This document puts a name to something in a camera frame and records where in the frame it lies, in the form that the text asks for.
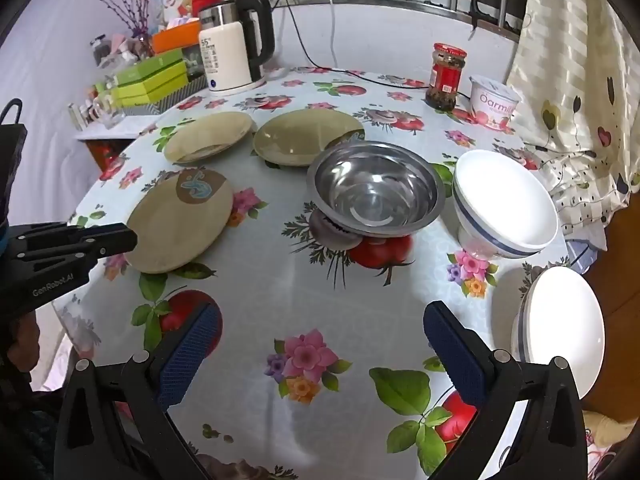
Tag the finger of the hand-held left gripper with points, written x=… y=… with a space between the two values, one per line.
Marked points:
x=100 y=241

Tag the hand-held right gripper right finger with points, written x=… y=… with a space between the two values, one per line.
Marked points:
x=455 y=355

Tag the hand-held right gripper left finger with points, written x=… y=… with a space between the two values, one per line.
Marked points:
x=192 y=350

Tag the beige plate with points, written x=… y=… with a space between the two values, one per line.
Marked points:
x=210 y=135
x=175 y=230
x=300 y=135

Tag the white bowl with blue stripe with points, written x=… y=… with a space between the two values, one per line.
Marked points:
x=560 y=330
x=505 y=200

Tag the stainless steel bowl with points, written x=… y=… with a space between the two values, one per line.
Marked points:
x=375 y=185

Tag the clear glass mug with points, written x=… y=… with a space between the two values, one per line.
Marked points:
x=107 y=112

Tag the blue checked cloth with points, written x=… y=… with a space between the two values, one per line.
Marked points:
x=580 y=255

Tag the chevron patterned box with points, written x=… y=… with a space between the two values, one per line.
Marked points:
x=175 y=97

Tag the pink printed cloth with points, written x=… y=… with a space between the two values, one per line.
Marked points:
x=607 y=440

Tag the small dark bottle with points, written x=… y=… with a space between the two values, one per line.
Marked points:
x=102 y=50

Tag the orange box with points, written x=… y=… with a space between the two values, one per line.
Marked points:
x=175 y=39

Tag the white electric kettle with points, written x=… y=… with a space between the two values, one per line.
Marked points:
x=225 y=55

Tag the purple flower branches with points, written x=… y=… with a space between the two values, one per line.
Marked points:
x=134 y=15

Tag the yogurt cup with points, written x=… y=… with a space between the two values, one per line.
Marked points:
x=492 y=105

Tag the chili sauce jar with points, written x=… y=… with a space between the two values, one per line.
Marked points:
x=445 y=77

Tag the cream patterned curtain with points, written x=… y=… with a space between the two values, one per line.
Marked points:
x=565 y=60

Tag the black hook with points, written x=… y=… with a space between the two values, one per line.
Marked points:
x=475 y=12

